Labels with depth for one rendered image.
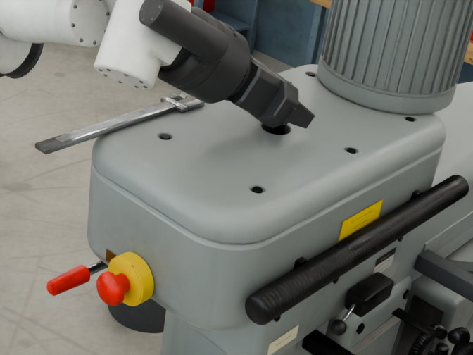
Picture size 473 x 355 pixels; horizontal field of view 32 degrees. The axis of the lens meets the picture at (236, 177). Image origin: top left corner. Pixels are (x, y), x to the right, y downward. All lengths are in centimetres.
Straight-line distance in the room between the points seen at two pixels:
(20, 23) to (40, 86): 466
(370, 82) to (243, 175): 29
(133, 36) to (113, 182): 18
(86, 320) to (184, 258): 275
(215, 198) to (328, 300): 29
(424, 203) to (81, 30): 50
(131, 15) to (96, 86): 485
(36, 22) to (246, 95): 25
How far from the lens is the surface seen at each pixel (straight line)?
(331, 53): 117
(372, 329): 130
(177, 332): 117
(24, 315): 364
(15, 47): 105
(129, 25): 84
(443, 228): 138
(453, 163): 136
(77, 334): 355
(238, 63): 90
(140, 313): 351
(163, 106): 103
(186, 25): 82
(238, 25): 648
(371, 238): 102
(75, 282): 104
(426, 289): 146
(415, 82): 113
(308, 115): 101
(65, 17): 92
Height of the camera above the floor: 233
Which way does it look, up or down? 29 degrees down
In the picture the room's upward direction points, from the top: 9 degrees clockwise
